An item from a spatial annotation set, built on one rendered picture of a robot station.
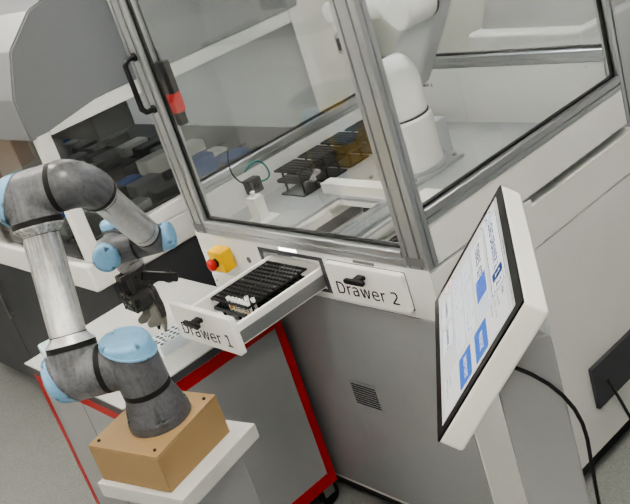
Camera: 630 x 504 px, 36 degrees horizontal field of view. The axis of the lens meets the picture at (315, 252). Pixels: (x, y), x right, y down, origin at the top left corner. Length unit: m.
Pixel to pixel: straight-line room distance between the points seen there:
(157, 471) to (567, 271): 1.28
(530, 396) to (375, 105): 0.75
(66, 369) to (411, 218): 0.86
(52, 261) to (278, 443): 1.08
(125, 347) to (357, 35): 0.85
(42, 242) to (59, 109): 1.06
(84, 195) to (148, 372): 0.42
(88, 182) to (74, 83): 1.08
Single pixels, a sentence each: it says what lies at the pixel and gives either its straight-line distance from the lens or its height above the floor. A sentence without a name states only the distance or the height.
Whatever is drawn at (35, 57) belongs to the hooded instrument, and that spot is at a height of 1.59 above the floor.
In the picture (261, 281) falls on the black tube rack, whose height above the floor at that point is 0.90.
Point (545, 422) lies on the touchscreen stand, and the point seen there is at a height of 0.83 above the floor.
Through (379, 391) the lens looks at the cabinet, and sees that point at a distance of 2.79.
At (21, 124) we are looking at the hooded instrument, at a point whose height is 1.42.
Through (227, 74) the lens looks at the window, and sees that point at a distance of 2.63.
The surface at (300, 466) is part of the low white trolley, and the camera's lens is 3.10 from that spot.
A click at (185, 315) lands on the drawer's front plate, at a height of 0.90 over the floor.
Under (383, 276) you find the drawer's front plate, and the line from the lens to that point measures 2.45.
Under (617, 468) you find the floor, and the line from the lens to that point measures 3.13.
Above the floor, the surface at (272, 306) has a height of 0.88.
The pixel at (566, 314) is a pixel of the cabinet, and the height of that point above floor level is 0.55.
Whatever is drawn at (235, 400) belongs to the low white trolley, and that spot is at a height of 0.56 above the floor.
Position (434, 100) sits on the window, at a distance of 2.35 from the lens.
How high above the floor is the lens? 1.95
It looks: 22 degrees down
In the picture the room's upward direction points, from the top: 18 degrees counter-clockwise
